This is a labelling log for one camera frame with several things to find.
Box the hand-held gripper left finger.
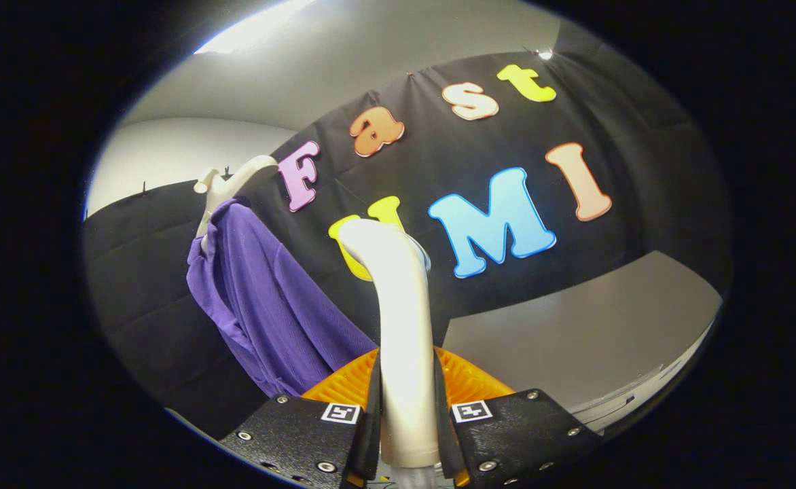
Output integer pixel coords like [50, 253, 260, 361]
[220, 348, 382, 489]

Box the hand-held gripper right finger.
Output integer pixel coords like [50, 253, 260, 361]
[432, 346, 602, 489]

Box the purple jacket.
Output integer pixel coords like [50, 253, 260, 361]
[186, 198, 378, 398]

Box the white clothes hanger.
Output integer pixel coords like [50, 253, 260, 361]
[193, 155, 280, 255]

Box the grey cabinet with dark top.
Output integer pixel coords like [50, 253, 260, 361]
[442, 250, 723, 435]

